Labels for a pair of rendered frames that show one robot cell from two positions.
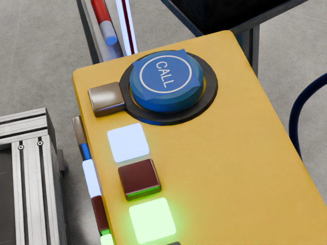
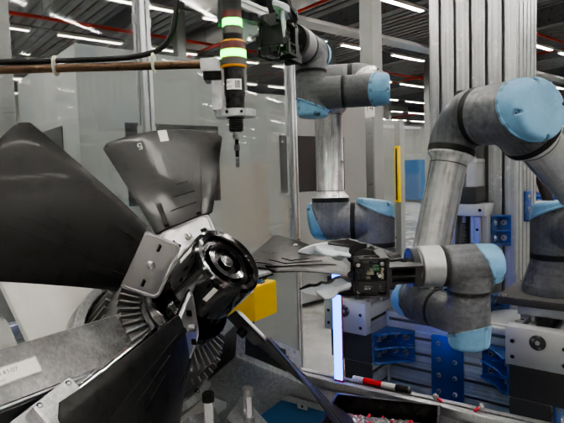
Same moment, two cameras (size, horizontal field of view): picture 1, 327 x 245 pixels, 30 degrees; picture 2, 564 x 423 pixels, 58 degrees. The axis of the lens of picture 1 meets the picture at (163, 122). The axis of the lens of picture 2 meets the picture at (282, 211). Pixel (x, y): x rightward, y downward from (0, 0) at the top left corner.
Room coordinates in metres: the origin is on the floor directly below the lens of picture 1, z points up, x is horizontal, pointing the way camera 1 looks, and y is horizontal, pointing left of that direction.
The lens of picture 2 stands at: (1.19, -0.90, 1.35)
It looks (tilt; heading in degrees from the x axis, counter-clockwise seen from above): 4 degrees down; 133
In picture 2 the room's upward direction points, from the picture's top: 2 degrees counter-clockwise
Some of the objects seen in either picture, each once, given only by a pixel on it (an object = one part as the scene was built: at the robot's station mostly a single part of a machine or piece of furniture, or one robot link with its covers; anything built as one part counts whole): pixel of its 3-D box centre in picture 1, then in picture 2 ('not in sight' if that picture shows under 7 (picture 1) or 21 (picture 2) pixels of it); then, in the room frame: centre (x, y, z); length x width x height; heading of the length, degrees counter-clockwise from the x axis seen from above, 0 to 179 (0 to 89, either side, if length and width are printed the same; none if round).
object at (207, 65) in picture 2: not in sight; (228, 88); (0.53, -0.33, 1.50); 0.09 x 0.07 x 0.10; 44
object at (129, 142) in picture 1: (128, 142); not in sight; (0.19, 0.02, 1.08); 0.02 x 0.02 x 0.01; 9
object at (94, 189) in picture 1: (95, 190); not in sight; (0.19, 0.04, 1.04); 0.02 x 0.01 x 0.03; 9
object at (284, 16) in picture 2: not in sight; (281, 20); (0.53, -0.20, 1.64); 0.09 x 0.03 x 0.06; 131
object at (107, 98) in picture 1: (106, 98); not in sight; (0.23, 0.03, 1.08); 0.02 x 0.02 x 0.01; 9
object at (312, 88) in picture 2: not in sight; (318, 94); (0.42, 0.04, 1.54); 0.11 x 0.08 x 0.11; 31
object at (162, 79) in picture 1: (166, 82); not in sight; (0.23, -0.01, 1.08); 0.04 x 0.04 x 0.02
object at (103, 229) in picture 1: (104, 227); not in sight; (0.17, 0.04, 1.04); 0.02 x 0.01 x 0.03; 9
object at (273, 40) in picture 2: not in sight; (283, 39); (0.46, -0.12, 1.63); 0.12 x 0.08 x 0.09; 109
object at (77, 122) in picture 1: (84, 145); not in sight; (0.22, 0.05, 1.04); 0.02 x 0.01 x 0.03; 9
